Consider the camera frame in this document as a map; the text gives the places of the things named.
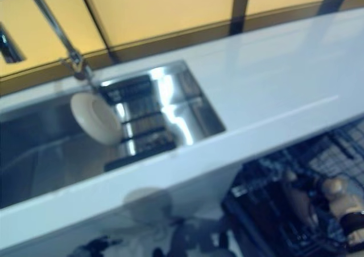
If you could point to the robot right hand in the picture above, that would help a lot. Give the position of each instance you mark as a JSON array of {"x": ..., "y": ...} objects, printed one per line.
[{"x": 335, "y": 191}]

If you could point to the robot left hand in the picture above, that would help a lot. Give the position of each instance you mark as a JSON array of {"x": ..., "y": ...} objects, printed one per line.
[{"x": 99, "y": 247}]

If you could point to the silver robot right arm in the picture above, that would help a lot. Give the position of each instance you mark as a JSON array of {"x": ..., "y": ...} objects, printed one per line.
[{"x": 352, "y": 240}]

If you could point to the white glossy cabinet front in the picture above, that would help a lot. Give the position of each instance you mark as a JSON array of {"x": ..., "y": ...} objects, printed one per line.
[{"x": 57, "y": 228}]

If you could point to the stainless steel sink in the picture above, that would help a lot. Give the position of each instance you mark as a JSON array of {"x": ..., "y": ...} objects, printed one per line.
[{"x": 42, "y": 154}]

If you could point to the black roll-up drying rack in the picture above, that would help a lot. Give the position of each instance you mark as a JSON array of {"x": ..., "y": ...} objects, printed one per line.
[{"x": 142, "y": 126}]

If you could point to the chrome kitchen faucet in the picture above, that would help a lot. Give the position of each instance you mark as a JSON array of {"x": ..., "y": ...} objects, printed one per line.
[{"x": 57, "y": 32}]

